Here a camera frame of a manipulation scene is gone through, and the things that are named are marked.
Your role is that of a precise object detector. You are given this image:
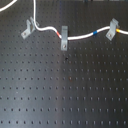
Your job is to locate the middle grey cable clip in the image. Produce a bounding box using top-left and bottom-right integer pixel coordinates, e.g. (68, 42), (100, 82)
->
(61, 26), (68, 51)

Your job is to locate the right grey cable clip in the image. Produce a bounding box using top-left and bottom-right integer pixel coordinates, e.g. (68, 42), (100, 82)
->
(106, 19), (119, 40)

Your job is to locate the left grey cable clip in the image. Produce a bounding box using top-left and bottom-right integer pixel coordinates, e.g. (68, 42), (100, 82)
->
(21, 18), (35, 39)

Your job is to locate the white cable top left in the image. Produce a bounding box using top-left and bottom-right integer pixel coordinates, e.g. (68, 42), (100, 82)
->
(0, 0), (17, 13)

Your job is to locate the white cable with coloured bands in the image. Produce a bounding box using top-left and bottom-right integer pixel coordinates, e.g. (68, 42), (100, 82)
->
(32, 0), (128, 41)

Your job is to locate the grey cable clip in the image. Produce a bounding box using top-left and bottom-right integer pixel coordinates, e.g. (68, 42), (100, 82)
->
(61, 26), (68, 51)
(21, 18), (35, 39)
(106, 19), (119, 40)

